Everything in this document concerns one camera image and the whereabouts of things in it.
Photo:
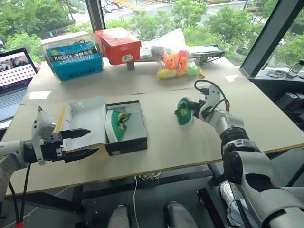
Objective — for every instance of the bag of plush toys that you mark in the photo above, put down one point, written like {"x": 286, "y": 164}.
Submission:
{"x": 177, "y": 64}

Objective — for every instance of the small device on sill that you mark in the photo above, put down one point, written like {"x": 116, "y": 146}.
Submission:
{"x": 295, "y": 69}

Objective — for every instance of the white crumpled cloth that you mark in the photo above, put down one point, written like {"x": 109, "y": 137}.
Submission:
{"x": 231, "y": 204}

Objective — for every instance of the grey laptop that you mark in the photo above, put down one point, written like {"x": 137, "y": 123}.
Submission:
{"x": 12, "y": 78}

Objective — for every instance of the white-lined shoebox lid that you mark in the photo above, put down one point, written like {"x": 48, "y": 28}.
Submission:
{"x": 88, "y": 118}

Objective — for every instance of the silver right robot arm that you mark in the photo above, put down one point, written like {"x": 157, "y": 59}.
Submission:
{"x": 240, "y": 152}

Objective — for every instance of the red shoebox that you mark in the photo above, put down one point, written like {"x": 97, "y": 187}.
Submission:
{"x": 118, "y": 45}

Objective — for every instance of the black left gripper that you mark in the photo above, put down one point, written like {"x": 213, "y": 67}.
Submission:
{"x": 48, "y": 149}

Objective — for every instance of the black shoebox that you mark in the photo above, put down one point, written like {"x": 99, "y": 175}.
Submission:
{"x": 128, "y": 147}

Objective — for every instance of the green and white shoe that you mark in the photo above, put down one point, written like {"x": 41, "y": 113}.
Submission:
{"x": 116, "y": 126}
{"x": 183, "y": 116}

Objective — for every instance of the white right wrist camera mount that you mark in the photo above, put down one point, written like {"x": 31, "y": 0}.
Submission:
{"x": 213, "y": 97}

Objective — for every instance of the black table frame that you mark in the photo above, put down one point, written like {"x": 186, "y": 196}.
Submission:
{"x": 142, "y": 185}

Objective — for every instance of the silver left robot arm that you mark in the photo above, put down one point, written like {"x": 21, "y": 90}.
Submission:
{"x": 12, "y": 147}

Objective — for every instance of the white plastic sheet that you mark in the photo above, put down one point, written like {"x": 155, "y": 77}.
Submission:
{"x": 171, "y": 38}

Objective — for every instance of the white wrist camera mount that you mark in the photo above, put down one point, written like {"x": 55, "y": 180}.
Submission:
{"x": 213, "y": 97}
{"x": 42, "y": 123}

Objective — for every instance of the blue shoe box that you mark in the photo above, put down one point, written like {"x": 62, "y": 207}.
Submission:
{"x": 73, "y": 61}

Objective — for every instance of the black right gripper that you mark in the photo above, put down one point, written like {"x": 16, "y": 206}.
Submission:
{"x": 199, "y": 106}

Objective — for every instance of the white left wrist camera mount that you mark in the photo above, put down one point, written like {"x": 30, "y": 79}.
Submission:
{"x": 42, "y": 123}

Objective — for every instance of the black equipment boxes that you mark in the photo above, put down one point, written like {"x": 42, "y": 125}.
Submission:
{"x": 293, "y": 99}

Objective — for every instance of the dark slanted window pillar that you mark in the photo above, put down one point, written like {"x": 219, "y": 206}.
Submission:
{"x": 268, "y": 38}

